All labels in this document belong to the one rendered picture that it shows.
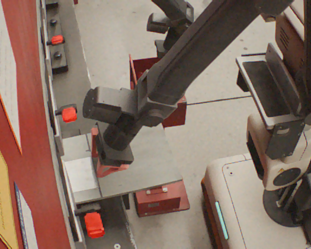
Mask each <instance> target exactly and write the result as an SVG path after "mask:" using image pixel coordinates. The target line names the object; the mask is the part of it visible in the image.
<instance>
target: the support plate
mask: <svg viewBox="0 0 311 249"><path fill-rule="evenodd" d="M62 142H63V148H64V152H65V155H64V156H63V157H61V159H62V160H64V162H68V161H73V160H76V159H80V158H82V159H83V158H88V157H90V154H89V151H87V152H86V150H88V144H87V141H86V136H85V135H80V136H75V137H72V138H67V139H62ZM130 147H131V150H132V154H133V158H134V161H133V162H132V163H131V165H129V168H128V169H127V170H123V171H117V172H114V173H111V174H109V175H107V176H105V177H103V178H100V177H98V181H99V184H100V189H101V193H102V197H101V195H100V192H99V189H98V188H94V189H89V190H83V191H79V192H74V193H73V195H74V199H75V204H76V205H77V204H80V203H86V202H93V201H95V200H102V199H106V198H109V197H116V196H120V195H123V194H130V193H134V192H138V191H142V190H147V189H151V188H154V187H159V186H164V185H167V184H171V183H176V182H179V181H182V178H181V175H180V173H179V169H178V167H177V164H176V162H175V159H174V156H173V154H172V153H173V152H172V151H171V148H170V146H169V143H168V140H167V138H166V134H165V132H164V129H163V127H162V124H161V123H160V124H159V125H157V127H154V126H153V127H147V126H143V127H142V128H141V129H140V130H139V132H138V133H137V135H136V136H135V137H134V138H133V140H132V141H131V143H130ZM98 158H99V157H97V158H94V157H92V159H93V162H94V167H95V170H96V172H97V164H98Z"/></svg>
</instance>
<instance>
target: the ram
mask: <svg viewBox="0 0 311 249"><path fill-rule="evenodd" d="M1 1H2V6H3V10H4V15H5V20H6V23H7V28H8V31H9V32H8V33H9V37H10V40H11V45H12V49H13V52H14V57H15V61H16V64H17V90H18V91H17V95H18V112H19V126H20V137H21V149H22V154H21V151H20V149H19V147H18V144H17V142H16V140H15V136H14V134H13V132H12V129H11V127H10V123H9V121H8V118H7V115H6V113H5V109H4V108H3V104H2V101H1V99H0V152H1V154H2V156H3V159H4V160H5V162H6V165H7V171H8V179H9V189H10V196H11V205H12V213H13V217H14V225H15V233H16V235H17V243H18V249H25V247H24V241H23V235H22V229H21V222H20V215H19V213H18V205H17V196H16V192H15V183H14V181H15V182H16V184H17V186H18V188H19V190H20V192H21V194H22V196H23V198H24V200H25V202H26V204H27V206H28V207H29V208H30V210H31V217H32V219H33V227H34V233H35V235H36V241H37V248H38V249H71V245H70V241H69V236H68V232H67V229H66V223H65V220H64V215H63V209H62V206H61V201H60V196H59V192H58V188H57V181H56V176H55V173H54V166H53V159H52V152H51V148H50V141H49V134H48V130H47V122H46V111H45V107H44V97H43V86H42V81H41V80H42V78H41V67H40V54H39V41H38V40H39V38H38V31H37V30H38V28H37V9H36V8H37V6H36V3H37V2H36V0H1ZM38 12H39V9H38ZM38 15H39V13H38ZM39 16H40V15H39ZM39 30H40V18H39ZM39 33H40V32H39ZM40 35H41V33H40ZM40 46H41V36H40ZM40 49H41V48H40ZM41 59H42V61H41V62H42V66H43V55H42V49H41ZM42 70H43V80H44V89H45V94H46V86H45V78H44V69H43V67H42ZM45 98H46V104H47V103H48V102H47V96H46V95H45ZM47 115H48V118H49V126H50V117H49V110H48V106H47ZM50 136H51V140H52V147H53V154H54V159H55V162H56V156H55V152H54V145H53V138H52V131H51V127H50ZM56 168H57V163H56ZM57 175H58V180H59V186H60V189H61V194H62V200H63V203H64V207H65V201H64V197H63V192H62V188H61V183H60V177H59V172H58V169H57ZM65 213H66V217H67V220H68V227H69V230H70V223H69V219H68V214H67V210H66V207H65ZM70 235H71V238H72V242H73V247H74V249H75V243H74V241H73V236H72V231H71V230H70ZM0 249H9V248H8V246H7V245H6V244H5V243H4V241H3V240H2V239H1V237H0Z"/></svg>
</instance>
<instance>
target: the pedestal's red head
mask: <svg viewBox="0 0 311 249"><path fill-rule="evenodd" d="M129 58H130V60H129V63H130V81H131V82H130V89H131V90H134V89H135V86H136V85H137V84H138V80H139V78H140V77H141V76H142V75H143V73H144V72H145V71H146V70H147V69H148V70H149V69H150V68H151V67H152V66H153V64H156V63H158V62H159V61H160V60H161V59H162V58H158V57H151V58H142V59H132V57H131V54H129ZM132 61H133V62H132ZM133 66H134V67H133ZM134 70H135V71H134ZM135 73H136V74H135ZM136 79H137V80H136ZM177 105H178V108H177V109H176V110H175V111H174V112H173V113H172V114H171V115H169V116H168V117H167V118H165V119H164V120H163V122H162V123H161V124H162V127H163V128H165V127H174V126H182V125H185V120H186V113H187V99H186V96H185V95H184V96H183V97H182V99H180V100H179V102H177Z"/></svg>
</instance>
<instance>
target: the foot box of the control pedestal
mask: <svg viewBox="0 0 311 249"><path fill-rule="evenodd" d="M181 178H182V181H179V182H176V183H171V184H167V185H166V187H167V190H168V192H165V193H158V194H151V195H146V190H142V191H138V192H134V196H135V201H136V206H137V212H138V214H139V217H144V216H151V215H158V214H166V213H172V212H179V211H183V210H187V209H190V204H189V201H188V195H187V192H186V189H185V185H184V180H183V177H182V175H181Z"/></svg>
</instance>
